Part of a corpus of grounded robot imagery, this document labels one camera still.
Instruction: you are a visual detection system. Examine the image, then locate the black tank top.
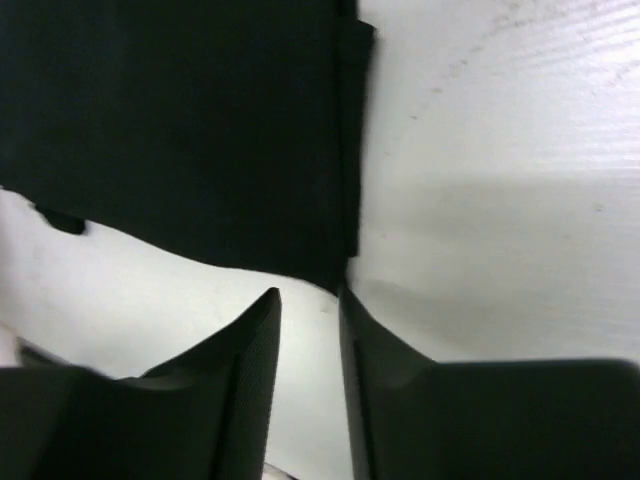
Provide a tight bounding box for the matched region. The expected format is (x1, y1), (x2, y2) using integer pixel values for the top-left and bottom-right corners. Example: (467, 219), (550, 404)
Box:
(1, 1), (377, 293)

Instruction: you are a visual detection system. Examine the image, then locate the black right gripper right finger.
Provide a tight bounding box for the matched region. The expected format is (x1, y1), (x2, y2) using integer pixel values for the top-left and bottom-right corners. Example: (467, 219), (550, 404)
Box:
(339, 289), (639, 479)

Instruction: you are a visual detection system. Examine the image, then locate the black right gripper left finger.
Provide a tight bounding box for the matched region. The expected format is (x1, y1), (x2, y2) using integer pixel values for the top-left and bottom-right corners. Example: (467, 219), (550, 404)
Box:
(1, 288), (281, 479)

